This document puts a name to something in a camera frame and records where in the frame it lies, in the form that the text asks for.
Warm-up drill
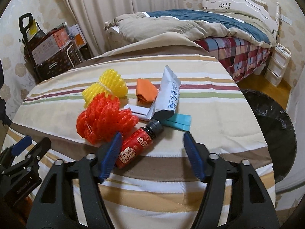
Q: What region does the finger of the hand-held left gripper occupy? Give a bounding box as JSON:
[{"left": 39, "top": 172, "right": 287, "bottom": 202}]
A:
[
  {"left": 4, "top": 137, "right": 52, "bottom": 175},
  {"left": 0, "top": 136, "right": 33, "bottom": 165}
]

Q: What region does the orange paper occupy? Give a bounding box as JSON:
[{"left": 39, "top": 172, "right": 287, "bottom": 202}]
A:
[{"left": 136, "top": 77, "right": 159, "bottom": 104}]

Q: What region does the white paper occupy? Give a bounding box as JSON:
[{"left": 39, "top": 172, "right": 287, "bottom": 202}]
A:
[{"left": 128, "top": 104, "right": 153, "bottom": 121}]

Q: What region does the brown patterned storage box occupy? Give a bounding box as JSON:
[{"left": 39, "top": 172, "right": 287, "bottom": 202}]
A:
[{"left": 35, "top": 40, "right": 82, "bottom": 82}]

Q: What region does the white and orange cardboard box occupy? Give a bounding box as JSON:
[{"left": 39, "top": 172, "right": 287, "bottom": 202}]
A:
[{"left": 31, "top": 27, "right": 70, "bottom": 64}]

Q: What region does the yellow tag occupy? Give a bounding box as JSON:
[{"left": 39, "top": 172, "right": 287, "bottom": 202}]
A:
[{"left": 30, "top": 21, "right": 40, "bottom": 40}]

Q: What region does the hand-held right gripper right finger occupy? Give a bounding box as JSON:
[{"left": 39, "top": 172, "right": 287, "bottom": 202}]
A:
[{"left": 183, "top": 131, "right": 280, "bottom": 229}]

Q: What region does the teal box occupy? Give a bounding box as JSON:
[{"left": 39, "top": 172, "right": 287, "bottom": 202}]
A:
[{"left": 162, "top": 113, "right": 192, "bottom": 132}]

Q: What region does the plaid bed sheet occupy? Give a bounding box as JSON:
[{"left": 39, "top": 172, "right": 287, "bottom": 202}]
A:
[{"left": 194, "top": 37, "right": 271, "bottom": 82}]

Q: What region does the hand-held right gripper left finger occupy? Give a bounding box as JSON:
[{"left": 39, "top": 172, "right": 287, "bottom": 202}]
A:
[{"left": 27, "top": 132, "right": 123, "bottom": 229}]

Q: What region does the silver foil pouch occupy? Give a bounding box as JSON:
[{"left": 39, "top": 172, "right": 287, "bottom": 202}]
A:
[{"left": 147, "top": 65, "right": 182, "bottom": 120}]

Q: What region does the red foam fruit net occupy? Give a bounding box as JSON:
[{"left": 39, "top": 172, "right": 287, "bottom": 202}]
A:
[{"left": 76, "top": 92, "right": 139, "bottom": 145}]

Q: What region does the small white cardboard box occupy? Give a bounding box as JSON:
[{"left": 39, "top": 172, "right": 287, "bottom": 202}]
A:
[{"left": 68, "top": 23, "right": 86, "bottom": 46}]

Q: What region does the cream curtain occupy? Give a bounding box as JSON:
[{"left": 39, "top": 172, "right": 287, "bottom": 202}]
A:
[{"left": 57, "top": 0, "right": 182, "bottom": 57}]

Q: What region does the black bag-lined trash bin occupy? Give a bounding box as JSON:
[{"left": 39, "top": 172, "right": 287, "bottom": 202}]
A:
[{"left": 238, "top": 88, "right": 297, "bottom": 185}]

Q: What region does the yellow foam fruit net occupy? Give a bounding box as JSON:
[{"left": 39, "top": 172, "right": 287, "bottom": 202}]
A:
[{"left": 82, "top": 68, "right": 128, "bottom": 108}]

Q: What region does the white plastic drawer unit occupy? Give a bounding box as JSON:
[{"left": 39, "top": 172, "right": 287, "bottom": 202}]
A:
[{"left": 264, "top": 43, "right": 292, "bottom": 86}]

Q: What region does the beige and blue quilt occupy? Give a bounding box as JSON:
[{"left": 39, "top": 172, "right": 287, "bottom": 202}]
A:
[{"left": 112, "top": 9, "right": 277, "bottom": 48}]

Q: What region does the white wooden bed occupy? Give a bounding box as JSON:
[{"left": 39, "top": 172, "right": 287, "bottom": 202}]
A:
[{"left": 104, "top": 0, "right": 282, "bottom": 82}]

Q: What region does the black hand trolley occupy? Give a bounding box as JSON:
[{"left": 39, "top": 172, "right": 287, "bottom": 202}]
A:
[{"left": 18, "top": 13, "right": 42, "bottom": 68}]

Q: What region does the red bottle with black cap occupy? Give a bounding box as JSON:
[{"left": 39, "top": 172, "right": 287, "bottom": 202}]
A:
[{"left": 114, "top": 119, "right": 165, "bottom": 170}]

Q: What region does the striped tablecloth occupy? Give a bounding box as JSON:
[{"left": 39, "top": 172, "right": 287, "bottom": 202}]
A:
[{"left": 0, "top": 32, "right": 277, "bottom": 229}]

